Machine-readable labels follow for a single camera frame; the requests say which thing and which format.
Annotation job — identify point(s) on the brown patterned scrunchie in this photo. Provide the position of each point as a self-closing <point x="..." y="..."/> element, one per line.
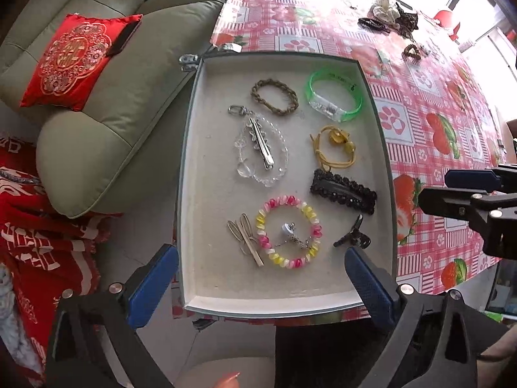
<point x="408" y="20"/>

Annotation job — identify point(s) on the red embroidered cushion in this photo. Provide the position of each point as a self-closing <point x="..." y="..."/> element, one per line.
<point x="68" y="60"/>

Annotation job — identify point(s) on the white tray with grey rim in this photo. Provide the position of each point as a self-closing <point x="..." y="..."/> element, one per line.
<point x="210" y="129"/>

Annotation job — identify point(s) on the beige bow hair clip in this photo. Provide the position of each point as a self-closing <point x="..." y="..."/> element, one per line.
<point x="246" y="238"/>

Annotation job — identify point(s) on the red patterned blanket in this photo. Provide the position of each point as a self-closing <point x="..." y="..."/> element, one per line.
<point x="40" y="242"/>

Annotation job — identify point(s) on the strawberry checked tablecloth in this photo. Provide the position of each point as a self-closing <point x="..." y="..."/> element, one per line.
<point x="404" y="121"/>

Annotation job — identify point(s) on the silver metal hair clip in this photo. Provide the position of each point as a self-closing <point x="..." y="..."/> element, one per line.
<point x="262" y="149"/>

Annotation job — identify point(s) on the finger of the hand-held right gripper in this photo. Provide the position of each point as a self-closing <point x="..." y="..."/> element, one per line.
<point x="470" y="178"/>
<point x="444" y="202"/>

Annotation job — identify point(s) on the red chair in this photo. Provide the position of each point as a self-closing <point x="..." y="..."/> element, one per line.
<point x="444" y="18"/>

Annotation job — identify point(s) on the black claw hair clip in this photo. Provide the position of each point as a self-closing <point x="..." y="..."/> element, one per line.
<point x="355" y="234"/>

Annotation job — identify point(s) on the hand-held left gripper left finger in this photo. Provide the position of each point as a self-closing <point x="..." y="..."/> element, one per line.
<point x="153" y="287"/>

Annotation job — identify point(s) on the silver metal tablecloth clip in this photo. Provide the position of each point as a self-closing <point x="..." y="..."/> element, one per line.
<point x="188" y="62"/>
<point x="232" y="47"/>

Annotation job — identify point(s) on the grey green sofa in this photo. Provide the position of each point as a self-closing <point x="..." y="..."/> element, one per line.
<point x="121" y="109"/>

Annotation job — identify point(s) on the black lace snap hair clip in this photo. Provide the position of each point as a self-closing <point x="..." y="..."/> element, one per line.
<point x="339" y="190"/>

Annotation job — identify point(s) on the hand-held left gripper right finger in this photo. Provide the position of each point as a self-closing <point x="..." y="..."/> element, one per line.
<point x="369" y="287"/>

